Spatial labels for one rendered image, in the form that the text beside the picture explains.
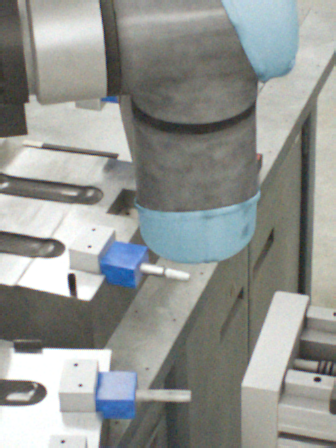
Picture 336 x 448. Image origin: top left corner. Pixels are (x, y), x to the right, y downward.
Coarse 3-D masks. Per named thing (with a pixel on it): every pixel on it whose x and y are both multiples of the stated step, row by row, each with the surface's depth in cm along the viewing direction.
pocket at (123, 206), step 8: (120, 192) 157; (128, 192) 158; (120, 200) 158; (128, 200) 158; (112, 208) 156; (120, 208) 158; (128, 208) 159; (120, 216) 158; (128, 216) 158; (136, 216) 158
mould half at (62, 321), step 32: (0, 160) 164; (32, 160) 164; (64, 160) 164; (96, 160) 163; (0, 224) 154; (32, 224) 153; (64, 224) 152; (128, 224) 152; (0, 256) 149; (64, 256) 147; (0, 288) 145; (32, 288) 143; (64, 288) 143; (96, 288) 143; (128, 288) 152; (0, 320) 148; (32, 320) 146; (64, 320) 144; (96, 320) 144
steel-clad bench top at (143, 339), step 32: (320, 32) 206; (320, 64) 198; (32, 96) 193; (288, 96) 191; (32, 128) 186; (64, 128) 186; (96, 128) 185; (288, 128) 184; (128, 160) 179; (160, 256) 161; (160, 288) 157; (192, 288) 156; (128, 320) 152; (160, 320) 152; (128, 352) 148; (160, 352) 147
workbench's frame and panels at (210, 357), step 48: (288, 144) 185; (288, 192) 216; (288, 240) 223; (240, 288) 198; (288, 288) 230; (192, 336) 178; (240, 336) 204; (192, 384) 183; (240, 384) 210; (144, 432) 166; (192, 432) 188; (240, 432) 216
